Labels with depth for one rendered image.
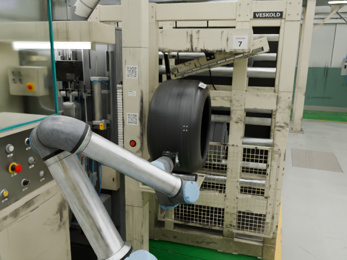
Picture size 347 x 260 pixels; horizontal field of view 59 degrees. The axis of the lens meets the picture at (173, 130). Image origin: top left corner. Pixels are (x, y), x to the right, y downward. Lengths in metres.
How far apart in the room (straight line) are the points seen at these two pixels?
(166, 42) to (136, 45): 0.28
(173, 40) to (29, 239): 1.42
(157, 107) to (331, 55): 9.70
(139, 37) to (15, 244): 1.26
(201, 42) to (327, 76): 9.18
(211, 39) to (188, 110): 0.58
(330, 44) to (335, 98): 1.74
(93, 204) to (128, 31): 1.09
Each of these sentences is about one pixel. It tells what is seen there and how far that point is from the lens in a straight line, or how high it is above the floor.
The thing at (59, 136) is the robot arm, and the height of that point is 1.34.
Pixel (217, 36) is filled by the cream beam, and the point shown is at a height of 1.73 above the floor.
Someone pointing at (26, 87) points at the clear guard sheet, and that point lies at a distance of 1.63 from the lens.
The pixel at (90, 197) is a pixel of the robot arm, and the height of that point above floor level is 1.09.
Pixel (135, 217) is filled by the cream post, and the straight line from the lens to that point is 2.16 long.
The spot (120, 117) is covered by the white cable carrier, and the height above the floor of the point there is 1.22.
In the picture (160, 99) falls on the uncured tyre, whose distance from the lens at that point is 1.70.
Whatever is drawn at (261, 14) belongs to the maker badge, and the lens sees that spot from 2.33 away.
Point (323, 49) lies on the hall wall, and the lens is 11.07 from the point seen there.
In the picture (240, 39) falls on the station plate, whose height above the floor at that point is 1.72.
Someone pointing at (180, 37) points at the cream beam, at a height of 1.73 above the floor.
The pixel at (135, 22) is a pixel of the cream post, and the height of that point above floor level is 1.79.
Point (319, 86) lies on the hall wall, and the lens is 11.03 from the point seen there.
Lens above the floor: 1.60
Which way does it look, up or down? 13 degrees down
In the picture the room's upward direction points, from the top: 1 degrees clockwise
